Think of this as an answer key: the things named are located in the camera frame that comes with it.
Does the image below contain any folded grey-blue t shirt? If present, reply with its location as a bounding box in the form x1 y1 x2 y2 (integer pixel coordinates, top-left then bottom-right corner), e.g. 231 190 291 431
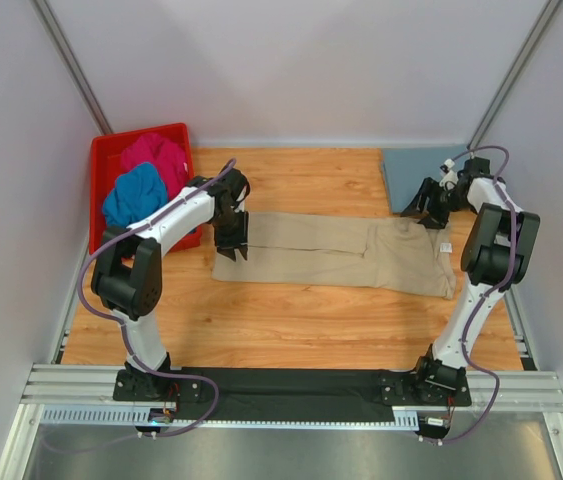
380 145 465 214

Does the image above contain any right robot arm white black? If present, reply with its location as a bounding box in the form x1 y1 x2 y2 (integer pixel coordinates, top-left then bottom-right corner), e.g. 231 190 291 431
402 173 540 401

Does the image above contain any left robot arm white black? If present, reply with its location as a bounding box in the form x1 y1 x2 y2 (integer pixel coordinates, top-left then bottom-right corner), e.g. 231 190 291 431
91 169 250 401

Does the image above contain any left corner aluminium post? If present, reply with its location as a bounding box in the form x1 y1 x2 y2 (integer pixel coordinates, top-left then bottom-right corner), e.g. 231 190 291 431
30 0 113 135

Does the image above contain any beige t shirt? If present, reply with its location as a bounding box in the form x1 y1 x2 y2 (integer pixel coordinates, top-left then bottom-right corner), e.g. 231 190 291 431
212 212 457 299

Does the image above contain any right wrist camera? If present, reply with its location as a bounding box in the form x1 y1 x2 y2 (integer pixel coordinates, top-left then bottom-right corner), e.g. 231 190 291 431
439 157 491 191

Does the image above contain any white slotted cable duct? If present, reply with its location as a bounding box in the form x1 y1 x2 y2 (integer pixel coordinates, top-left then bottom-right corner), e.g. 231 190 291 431
40 405 419 432

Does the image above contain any crumpled magenta t shirt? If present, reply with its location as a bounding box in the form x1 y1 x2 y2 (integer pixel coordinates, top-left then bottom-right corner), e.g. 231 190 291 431
120 133 190 198

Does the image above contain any right corner aluminium post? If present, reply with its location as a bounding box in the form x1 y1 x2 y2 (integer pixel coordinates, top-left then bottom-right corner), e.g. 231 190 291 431
467 0 563 149

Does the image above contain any crumpled blue t shirt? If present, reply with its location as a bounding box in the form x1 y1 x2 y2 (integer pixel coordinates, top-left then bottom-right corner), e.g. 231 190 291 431
102 163 168 227

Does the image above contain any red plastic bin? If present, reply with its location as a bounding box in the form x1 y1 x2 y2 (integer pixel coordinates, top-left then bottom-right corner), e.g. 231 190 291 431
89 123 194 252

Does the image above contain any corner aluminium post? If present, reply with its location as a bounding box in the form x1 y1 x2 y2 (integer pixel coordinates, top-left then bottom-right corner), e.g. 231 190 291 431
30 0 113 135
467 0 563 149

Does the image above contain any aluminium frame rail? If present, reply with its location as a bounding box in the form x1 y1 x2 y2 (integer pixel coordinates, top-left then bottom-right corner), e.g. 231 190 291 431
0 365 563 479

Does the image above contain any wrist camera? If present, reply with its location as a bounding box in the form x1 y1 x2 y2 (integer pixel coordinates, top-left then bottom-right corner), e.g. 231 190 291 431
439 157 491 191
219 169 251 204

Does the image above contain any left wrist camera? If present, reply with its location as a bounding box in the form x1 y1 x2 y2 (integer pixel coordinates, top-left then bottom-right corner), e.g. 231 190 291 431
219 169 251 204

